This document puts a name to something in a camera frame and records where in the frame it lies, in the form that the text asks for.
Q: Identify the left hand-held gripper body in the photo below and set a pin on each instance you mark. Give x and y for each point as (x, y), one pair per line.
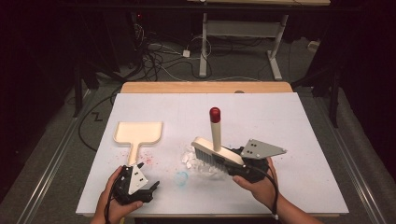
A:
(137, 179)

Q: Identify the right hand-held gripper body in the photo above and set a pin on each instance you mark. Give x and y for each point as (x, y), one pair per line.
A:
(261, 149)

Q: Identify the cream brush with red tip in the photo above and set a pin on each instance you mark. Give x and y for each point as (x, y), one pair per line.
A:
(215, 130)

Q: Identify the cream plastic dustpan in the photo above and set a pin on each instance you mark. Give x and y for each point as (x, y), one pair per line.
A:
(138, 132)

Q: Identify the pile of white paper scraps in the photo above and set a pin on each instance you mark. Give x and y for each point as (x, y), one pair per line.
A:
(191, 160)

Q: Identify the person's left hand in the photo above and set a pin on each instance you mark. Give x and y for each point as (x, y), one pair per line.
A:
(116, 211)

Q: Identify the person's right hand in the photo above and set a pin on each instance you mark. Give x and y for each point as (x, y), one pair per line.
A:
(261, 191)

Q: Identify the white foam board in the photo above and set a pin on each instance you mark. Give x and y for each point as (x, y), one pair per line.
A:
(218, 102)

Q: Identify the wooden table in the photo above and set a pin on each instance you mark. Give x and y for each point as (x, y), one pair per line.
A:
(202, 87)

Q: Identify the white power adapter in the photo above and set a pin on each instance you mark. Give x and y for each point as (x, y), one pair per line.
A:
(186, 53)

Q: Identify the white box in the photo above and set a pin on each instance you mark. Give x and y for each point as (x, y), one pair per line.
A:
(313, 46)

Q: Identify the metal floor rail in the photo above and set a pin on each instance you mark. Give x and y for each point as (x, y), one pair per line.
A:
(358, 174)
(49, 174)

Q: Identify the white frame desk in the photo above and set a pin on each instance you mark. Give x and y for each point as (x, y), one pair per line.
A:
(203, 46)

